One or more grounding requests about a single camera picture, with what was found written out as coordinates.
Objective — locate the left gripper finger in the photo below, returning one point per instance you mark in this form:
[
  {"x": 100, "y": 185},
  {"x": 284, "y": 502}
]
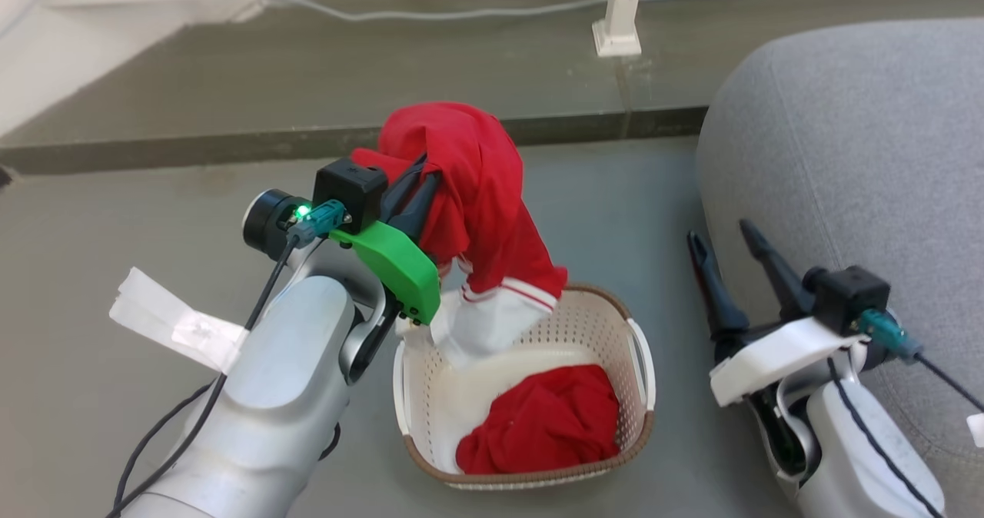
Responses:
[
  {"x": 401, "y": 186},
  {"x": 421, "y": 204}
]

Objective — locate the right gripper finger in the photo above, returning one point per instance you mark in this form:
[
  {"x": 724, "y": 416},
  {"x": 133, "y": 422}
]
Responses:
[
  {"x": 715, "y": 291},
  {"x": 778, "y": 272}
]

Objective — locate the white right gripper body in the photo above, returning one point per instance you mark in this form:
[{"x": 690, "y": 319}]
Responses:
[{"x": 776, "y": 360}]

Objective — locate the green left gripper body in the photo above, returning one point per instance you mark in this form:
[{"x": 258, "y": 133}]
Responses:
[{"x": 396, "y": 268}]

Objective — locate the red garment white striped trim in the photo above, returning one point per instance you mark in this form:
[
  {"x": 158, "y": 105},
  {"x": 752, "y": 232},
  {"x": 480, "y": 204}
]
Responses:
[{"x": 480, "y": 187}]

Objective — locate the plain red garment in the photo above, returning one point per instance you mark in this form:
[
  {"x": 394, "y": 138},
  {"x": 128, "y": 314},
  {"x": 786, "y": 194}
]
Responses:
[{"x": 546, "y": 422}]

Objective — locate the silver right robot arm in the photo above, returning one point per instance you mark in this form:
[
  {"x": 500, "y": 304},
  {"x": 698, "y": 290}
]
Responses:
[{"x": 861, "y": 456}]

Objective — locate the cream perforated laundry basket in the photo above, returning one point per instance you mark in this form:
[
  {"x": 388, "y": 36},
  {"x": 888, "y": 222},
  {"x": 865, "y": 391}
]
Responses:
[{"x": 588, "y": 324}]

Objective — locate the grey fabric sofa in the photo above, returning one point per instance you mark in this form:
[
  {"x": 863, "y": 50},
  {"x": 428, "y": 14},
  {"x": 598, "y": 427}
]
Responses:
[{"x": 861, "y": 157}]

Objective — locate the white tape label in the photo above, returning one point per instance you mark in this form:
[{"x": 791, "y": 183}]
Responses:
[{"x": 177, "y": 318}]

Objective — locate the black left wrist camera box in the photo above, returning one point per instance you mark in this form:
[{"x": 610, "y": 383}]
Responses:
[{"x": 350, "y": 194}]

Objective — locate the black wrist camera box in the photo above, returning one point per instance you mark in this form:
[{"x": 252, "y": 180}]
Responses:
[
  {"x": 849, "y": 299},
  {"x": 350, "y": 194}
]

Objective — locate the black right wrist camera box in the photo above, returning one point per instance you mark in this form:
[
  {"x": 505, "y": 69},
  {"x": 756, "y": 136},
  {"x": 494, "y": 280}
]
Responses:
[{"x": 849, "y": 299}]

